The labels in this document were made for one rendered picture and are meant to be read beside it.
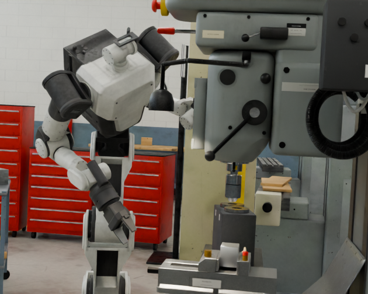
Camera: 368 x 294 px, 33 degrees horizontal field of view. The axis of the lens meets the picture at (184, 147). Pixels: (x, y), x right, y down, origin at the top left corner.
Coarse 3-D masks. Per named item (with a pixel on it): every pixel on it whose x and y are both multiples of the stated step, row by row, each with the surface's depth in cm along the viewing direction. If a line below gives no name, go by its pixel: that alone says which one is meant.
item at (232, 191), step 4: (228, 180) 181; (232, 180) 180; (236, 180) 180; (240, 180) 181; (228, 184) 181; (232, 184) 180; (236, 184) 180; (240, 184) 181; (228, 188) 181; (232, 188) 180; (236, 188) 180; (240, 188) 181; (228, 192) 181; (232, 192) 180; (236, 192) 180; (240, 192) 182; (228, 196) 181; (232, 196) 180; (236, 196) 180; (240, 196) 182
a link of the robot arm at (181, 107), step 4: (180, 100) 250; (184, 100) 250; (188, 100) 249; (192, 100) 248; (176, 104) 249; (180, 104) 249; (184, 104) 251; (188, 104) 250; (176, 108) 249; (180, 108) 250; (184, 108) 252; (188, 108) 252; (176, 112) 249; (180, 112) 251; (184, 112) 252; (180, 116) 252
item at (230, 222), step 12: (228, 204) 226; (240, 204) 227; (216, 216) 226; (228, 216) 212; (240, 216) 212; (252, 216) 212; (216, 228) 224; (228, 228) 212; (240, 228) 212; (252, 228) 212; (216, 240) 223; (228, 240) 212; (240, 240) 212; (252, 240) 213; (252, 252) 213; (252, 264) 213
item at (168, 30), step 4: (160, 28) 192; (164, 28) 192; (168, 28) 192; (172, 28) 191; (160, 32) 192; (164, 32) 192; (168, 32) 192; (172, 32) 191; (176, 32) 192; (180, 32) 192; (184, 32) 191; (188, 32) 191; (192, 32) 191
